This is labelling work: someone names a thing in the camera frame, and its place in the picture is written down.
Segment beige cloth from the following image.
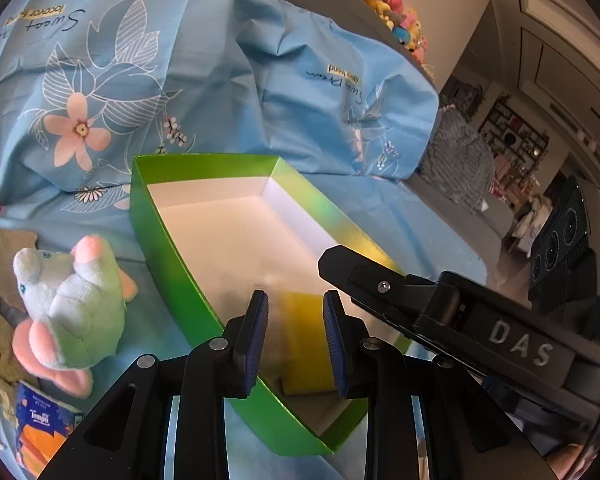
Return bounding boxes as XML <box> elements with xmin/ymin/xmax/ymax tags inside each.
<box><xmin>0</xmin><ymin>222</ymin><xmax>40</xmax><ymax>311</ymax></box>

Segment grey sofa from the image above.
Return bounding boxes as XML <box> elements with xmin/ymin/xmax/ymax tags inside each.
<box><xmin>230</xmin><ymin>0</ymin><xmax>516</xmax><ymax>241</ymax></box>

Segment green white plush toy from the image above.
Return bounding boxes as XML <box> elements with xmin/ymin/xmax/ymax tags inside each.
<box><xmin>11</xmin><ymin>234</ymin><xmax>138</xmax><ymax>400</ymax></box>

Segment person's right forearm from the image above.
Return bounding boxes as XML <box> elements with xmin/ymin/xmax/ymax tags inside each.
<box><xmin>542</xmin><ymin>440</ymin><xmax>600</xmax><ymax>480</ymax></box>

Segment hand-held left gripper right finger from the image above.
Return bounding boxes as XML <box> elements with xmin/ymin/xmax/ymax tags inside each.
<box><xmin>322</xmin><ymin>290</ymin><xmax>561</xmax><ymax>480</ymax></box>

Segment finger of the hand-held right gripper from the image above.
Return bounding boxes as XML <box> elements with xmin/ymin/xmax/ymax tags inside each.
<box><xmin>317</xmin><ymin>245</ymin><xmax>433</xmax><ymax>342</ymax></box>

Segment pile of colourful plush toys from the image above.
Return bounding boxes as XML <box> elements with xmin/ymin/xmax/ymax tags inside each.
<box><xmin>337</xmin><ymin>0</ymin><xmax>433</xmax><ymax>68</ymax></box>

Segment dark bookshelf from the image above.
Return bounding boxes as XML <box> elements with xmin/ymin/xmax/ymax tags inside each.
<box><xmin>480</xmin><ymin>92</ymin><xmax>551</xmax><ymax>171</ymax></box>

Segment grey knitted cushion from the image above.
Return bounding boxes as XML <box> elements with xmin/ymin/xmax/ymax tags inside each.
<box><xmin>420</xmin><ymin>110</ymin><xmax>496</xmax><ymax>211</ymax></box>

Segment blue orange tissue packet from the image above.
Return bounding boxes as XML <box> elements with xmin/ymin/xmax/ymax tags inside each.
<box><xmin>15</xmin><ymin>381</ymin><xmax>83</xmax><ymax>478</ymax></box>

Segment green cardboard box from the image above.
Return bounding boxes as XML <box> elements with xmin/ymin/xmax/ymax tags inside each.
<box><xmin>129</xmin><ymin>154</ymin><xmax>413</xmax><ymax>457</ymax></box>

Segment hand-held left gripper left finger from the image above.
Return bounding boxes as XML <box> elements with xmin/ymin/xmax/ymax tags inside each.
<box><xmin>37</xmin><ymin>290</ymin><xmax>271</xmax><ymax>480</ymax></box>

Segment yellow rectangular pack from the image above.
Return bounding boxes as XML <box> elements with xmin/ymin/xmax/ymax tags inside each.
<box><xmin>278</xmin><ymin>291</ymin><xmax>343</xmax><ymax>395</ymax></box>

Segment blue floral bed sheet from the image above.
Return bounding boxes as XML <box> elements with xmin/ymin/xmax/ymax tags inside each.
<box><xmin>0</xmin><ymin>0</ymin><xmax>491</xmax><ymax>480</ymax></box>

